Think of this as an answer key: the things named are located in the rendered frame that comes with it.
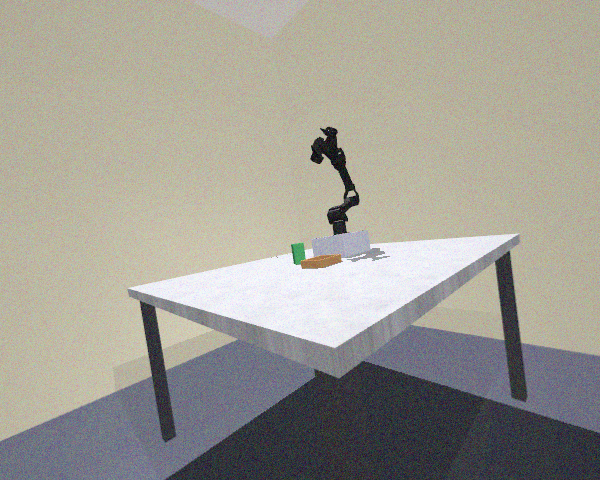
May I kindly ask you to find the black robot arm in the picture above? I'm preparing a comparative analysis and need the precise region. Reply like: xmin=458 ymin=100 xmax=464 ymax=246
xmin=312 ymin=136 xmax=360 ymax=235

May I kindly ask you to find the green square cup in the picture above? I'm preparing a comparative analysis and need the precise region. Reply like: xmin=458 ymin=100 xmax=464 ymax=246
xmin=291 ymin=243 xmax=306 ymax=265

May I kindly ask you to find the orange shallow tray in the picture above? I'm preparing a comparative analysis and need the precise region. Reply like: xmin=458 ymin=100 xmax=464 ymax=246
xmin=301 ymin=254 xmax=342 ymax=268

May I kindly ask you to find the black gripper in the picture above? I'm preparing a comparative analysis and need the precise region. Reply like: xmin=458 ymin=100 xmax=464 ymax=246
xmin=310 ymin=127 xmax=338 ymax=164

